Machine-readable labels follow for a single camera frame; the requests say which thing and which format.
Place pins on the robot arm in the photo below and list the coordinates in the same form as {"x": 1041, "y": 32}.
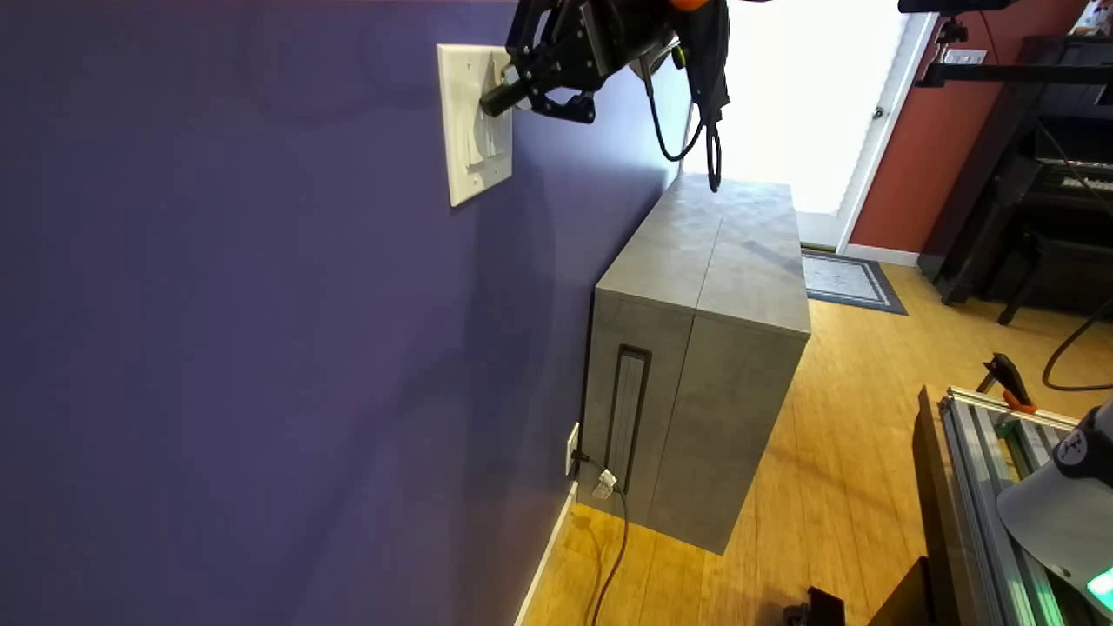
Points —
{"x": 1056, "y": 513}

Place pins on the black object on floor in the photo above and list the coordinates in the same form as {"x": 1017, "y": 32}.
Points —
{"x": 817, "y": 607}

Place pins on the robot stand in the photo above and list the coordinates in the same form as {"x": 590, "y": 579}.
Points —
{"x": 969, "y": 487}

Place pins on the white wall socket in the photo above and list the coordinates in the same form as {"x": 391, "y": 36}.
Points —
{"x": 571, "y": 448}

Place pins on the white wall switch plate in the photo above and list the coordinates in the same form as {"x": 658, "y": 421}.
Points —
{"x": 465, "y": 148}

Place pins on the orange and black clamp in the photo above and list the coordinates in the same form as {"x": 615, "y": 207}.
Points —
{"x": 1009, "y": 381}

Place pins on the small white switch plate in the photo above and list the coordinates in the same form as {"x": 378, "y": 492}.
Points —
{"x": 965, "y": 57}

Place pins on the grey doormat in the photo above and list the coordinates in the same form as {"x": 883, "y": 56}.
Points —
{"x": 848, "y": 283}

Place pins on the black piano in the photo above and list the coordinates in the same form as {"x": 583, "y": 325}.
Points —
{"x": 1035, "y": 200}

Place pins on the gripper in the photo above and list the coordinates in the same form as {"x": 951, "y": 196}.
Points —
{"x": 613, "y": 30}

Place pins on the white door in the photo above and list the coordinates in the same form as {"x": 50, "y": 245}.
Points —
{"x": 809, "y": 104}

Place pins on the grey cabinet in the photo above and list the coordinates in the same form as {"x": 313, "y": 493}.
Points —
{"x": 704, "y": 365}

